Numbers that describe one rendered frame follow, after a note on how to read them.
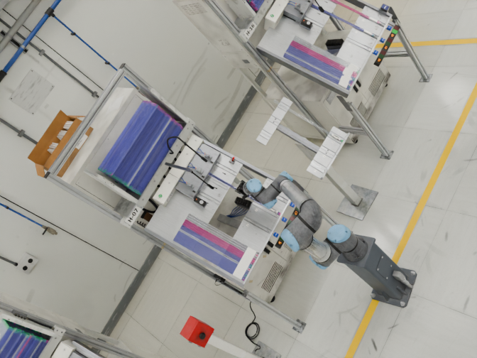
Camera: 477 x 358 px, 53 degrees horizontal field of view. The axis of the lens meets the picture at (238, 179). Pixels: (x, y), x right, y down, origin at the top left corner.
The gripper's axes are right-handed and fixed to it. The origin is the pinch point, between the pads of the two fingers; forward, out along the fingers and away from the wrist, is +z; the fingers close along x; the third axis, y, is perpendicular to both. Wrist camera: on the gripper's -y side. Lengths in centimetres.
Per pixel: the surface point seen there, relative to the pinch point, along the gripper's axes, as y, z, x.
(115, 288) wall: 35, 197, 105
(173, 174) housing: 43.0, 15.2, 10.1
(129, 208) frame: 55, 9, 43
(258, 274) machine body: -45, 52, 34
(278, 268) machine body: -58, 62, 22
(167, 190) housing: 40.7, 14.6, 20.9
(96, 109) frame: 98, -15, 6
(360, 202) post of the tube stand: -86, 46, -50
